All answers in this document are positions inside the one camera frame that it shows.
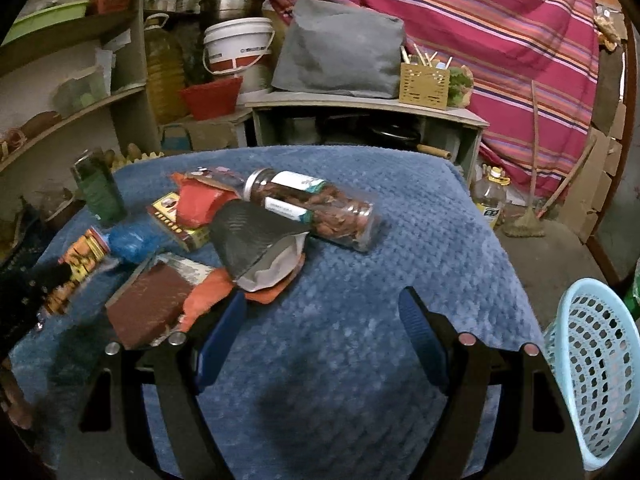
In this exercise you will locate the bunch of wooden chopsticks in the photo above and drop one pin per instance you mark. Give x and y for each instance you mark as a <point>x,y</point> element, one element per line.
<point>425,57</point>

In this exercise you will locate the flat orange packet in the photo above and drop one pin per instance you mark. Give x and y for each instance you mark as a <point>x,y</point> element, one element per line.
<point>210,176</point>

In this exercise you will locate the metal pot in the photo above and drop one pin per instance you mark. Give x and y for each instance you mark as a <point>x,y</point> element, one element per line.
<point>231,2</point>

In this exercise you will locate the pink striped cloth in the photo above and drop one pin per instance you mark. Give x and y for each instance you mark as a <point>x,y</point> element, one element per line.
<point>475,20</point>

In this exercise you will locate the yellow egg tray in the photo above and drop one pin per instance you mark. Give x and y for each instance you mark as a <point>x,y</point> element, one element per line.
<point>137,157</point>

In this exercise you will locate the green plastic item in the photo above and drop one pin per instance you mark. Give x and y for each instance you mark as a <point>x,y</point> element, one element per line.
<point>632,290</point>

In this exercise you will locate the grey cushion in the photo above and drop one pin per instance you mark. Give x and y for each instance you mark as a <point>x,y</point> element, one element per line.
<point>340,50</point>

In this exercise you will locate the clear jar with dried pieces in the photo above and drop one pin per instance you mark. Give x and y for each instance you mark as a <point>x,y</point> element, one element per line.
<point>325,210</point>

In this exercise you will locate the small oil bottle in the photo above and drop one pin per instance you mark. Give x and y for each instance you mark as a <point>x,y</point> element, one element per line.
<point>490,200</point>

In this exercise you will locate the wooden shelf unit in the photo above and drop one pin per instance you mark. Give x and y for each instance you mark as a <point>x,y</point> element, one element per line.
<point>55,105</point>

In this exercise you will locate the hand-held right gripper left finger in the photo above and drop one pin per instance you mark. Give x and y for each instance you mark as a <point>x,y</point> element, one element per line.
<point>220,345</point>

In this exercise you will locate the yellow and red small box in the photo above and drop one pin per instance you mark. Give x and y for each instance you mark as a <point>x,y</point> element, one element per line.
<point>175,220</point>

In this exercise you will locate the brown cardboard box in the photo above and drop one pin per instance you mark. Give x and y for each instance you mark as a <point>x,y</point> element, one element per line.
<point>210,132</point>

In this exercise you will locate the person's left hand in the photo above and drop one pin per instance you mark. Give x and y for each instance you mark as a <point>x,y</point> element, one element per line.
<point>15,402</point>

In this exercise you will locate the grey low cabinet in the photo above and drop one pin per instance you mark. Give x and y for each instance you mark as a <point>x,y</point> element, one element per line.
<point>350,105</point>

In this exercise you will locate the red foil-lined packet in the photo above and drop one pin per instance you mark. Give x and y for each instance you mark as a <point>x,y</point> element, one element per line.
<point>200,207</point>

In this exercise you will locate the green jar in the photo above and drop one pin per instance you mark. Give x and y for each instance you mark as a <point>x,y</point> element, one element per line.
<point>97,190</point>

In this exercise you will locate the blue textured mat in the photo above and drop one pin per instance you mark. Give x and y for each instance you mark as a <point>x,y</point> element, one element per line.
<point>350,270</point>

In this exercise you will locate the blue wrapper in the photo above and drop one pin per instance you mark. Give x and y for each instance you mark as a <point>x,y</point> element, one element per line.
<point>132,244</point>

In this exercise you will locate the stacked cardboard pieces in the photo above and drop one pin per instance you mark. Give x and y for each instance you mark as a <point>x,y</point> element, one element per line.
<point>595,175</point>

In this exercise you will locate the light blue plastic basket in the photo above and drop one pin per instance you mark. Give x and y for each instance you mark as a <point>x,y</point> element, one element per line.
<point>590,360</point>

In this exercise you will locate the black packet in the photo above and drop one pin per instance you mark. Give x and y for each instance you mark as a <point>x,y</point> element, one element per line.
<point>250,235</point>

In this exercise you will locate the red plastic basket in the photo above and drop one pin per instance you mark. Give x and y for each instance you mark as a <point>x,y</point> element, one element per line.
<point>210,97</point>

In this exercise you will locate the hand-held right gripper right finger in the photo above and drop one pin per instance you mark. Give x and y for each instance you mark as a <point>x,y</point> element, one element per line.
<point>425,345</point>

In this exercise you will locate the white and red bucket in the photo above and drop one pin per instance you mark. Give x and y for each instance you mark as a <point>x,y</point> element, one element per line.
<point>239,45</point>

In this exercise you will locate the small colourful figurine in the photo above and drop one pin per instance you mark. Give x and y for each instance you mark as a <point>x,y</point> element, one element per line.
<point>461,87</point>

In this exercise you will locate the yellow chopstick holder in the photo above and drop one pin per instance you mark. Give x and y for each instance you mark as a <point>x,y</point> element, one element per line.
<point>424,87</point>

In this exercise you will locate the clear plastic container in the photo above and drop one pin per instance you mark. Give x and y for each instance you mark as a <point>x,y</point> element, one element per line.
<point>82,91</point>

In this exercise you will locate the green plastic tray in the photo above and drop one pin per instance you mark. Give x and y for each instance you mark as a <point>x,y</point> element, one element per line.
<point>45,22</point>

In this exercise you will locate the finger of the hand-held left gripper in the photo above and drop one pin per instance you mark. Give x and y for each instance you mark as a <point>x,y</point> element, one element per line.
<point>52,280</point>

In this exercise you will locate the brown packet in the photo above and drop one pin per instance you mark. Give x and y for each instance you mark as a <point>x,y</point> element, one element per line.
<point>147,305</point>

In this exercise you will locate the orange patterned clear wrapper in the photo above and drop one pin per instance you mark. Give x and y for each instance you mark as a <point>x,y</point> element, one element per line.
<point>80,265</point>

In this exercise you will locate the large oil bottle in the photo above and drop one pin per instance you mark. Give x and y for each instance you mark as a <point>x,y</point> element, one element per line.
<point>165,75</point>

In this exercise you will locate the broom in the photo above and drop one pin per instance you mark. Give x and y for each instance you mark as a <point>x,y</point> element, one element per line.
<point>530,210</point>

